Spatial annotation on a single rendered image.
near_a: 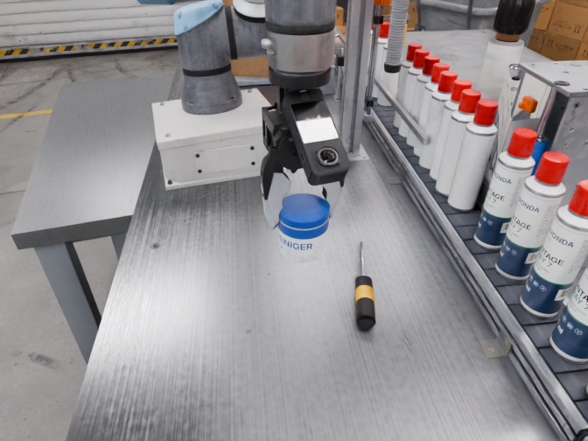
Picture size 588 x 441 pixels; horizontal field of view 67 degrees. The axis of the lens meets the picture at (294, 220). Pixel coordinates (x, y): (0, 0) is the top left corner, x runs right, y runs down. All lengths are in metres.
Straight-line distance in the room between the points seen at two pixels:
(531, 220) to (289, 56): 0.41
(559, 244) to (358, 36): 0.62
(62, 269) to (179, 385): 0.52
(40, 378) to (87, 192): 0.94
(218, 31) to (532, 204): 0.73
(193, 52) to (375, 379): 0.78
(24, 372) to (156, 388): 1.28
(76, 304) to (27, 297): 1.04
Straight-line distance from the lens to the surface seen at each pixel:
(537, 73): 0.80
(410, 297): 0.76
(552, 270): 0.67
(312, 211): 0.58
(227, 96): 1.10
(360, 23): 1.04
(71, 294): 1.14
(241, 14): 1.06
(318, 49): 0.49
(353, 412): 0.62
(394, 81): 1.29
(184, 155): 1.00
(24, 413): 1.80
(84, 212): 1.02
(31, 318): 2.09
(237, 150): 1.00
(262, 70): 1.63
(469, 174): 0.85
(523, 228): 0.71
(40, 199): 1.11
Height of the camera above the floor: 1.36
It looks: 36 degrees down
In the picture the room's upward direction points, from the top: straight up
